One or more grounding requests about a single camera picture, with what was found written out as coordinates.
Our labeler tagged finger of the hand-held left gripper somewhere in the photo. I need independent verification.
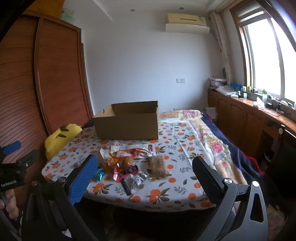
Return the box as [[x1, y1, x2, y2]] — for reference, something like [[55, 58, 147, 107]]
[[14, 149, 40, 169], [0, 141, 22, 156]]

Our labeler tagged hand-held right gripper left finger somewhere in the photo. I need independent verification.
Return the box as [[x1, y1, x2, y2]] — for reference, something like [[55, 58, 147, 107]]
[[21, 154, 100, 241]]

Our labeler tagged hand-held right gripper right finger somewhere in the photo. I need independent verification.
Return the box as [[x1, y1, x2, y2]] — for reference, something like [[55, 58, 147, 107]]
[[192, 156, 269, 241]]

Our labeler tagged red and white snack packet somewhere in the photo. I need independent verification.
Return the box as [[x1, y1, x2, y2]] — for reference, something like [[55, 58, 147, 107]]
[[99, 142, 127, 160]]

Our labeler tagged brown cardboard box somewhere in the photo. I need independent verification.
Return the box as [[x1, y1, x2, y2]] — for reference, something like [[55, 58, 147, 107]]
[[92, 101, 159, 141]]

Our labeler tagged person's left hand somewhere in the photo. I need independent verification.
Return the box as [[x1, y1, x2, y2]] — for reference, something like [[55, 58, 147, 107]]
[[0, 189, 19, 220]]

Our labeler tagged teal snack packet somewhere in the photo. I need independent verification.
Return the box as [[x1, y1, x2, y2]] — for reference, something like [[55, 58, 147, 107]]
[[94, 167, 106, 181]]

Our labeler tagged orange print bed sheet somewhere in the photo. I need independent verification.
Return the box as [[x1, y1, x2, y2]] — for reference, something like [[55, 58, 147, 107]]
[[42, 117, 215, 212]]

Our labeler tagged floral blanket navy trim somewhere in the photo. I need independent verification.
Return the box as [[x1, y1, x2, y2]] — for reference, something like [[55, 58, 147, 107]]
[[159, 109, 266, 186]]

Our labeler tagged yellow plush pillow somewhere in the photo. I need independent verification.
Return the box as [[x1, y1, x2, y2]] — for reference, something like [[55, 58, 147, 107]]
[[44, 123, 83, 161]]

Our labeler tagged dark snack bar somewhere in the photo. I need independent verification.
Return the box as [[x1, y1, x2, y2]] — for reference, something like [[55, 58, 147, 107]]
[[121, 178, 132, 195]]

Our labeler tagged brown cake snack packet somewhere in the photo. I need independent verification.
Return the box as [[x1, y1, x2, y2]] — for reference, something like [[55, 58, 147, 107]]
[[147, 155, 172, 178]]

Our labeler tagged silver crumpled wrapper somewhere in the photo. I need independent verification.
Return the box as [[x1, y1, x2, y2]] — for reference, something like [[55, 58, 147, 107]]
[[126, 171, 149, 187]]

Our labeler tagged white chicken foot snack packet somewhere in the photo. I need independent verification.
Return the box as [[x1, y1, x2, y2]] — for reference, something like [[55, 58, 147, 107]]
[[116, 147, 154, 160]]

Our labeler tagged white paper sheet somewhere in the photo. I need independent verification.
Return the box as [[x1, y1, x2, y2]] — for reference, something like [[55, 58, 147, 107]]
[[205, 107, 218, 121]]

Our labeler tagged wooden counter cabinet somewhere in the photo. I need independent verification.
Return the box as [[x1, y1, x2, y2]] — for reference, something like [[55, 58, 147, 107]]
[[207, 89, 296, 186]]

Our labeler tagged black chair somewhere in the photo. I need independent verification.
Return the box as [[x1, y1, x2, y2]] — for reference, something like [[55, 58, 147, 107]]
[[261, 125, 296, 188]]

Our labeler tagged brown patterned cloth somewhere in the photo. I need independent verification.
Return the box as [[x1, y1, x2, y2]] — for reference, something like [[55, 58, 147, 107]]
[[266, 204, 288, 234]]

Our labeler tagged brown wooden wardrobe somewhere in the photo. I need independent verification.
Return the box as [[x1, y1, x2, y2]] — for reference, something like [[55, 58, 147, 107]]
[[0, 11, 94, 209]]

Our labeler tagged clear plastic bag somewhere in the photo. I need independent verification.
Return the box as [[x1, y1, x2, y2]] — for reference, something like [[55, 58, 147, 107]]
[[215, 86, 241, 97]]

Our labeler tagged white rolled curtain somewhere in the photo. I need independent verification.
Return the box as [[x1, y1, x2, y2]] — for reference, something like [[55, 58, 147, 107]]
[[209, 11, 236, 86]]

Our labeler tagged wooden framed window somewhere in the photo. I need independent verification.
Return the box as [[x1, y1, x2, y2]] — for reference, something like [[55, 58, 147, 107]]
[[230, 0, 296, 106]]

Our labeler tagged pale green bag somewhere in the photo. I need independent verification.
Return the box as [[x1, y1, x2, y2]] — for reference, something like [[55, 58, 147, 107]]
[[60, 8, 77, 23]]

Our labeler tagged orange-brown box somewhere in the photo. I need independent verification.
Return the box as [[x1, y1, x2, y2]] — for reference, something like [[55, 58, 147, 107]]
[[24, 0, 65, 15]]

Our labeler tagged cream wall air conditioner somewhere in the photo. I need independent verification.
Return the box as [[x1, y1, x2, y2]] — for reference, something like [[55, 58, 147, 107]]
[[165, 13, 210, 35]]

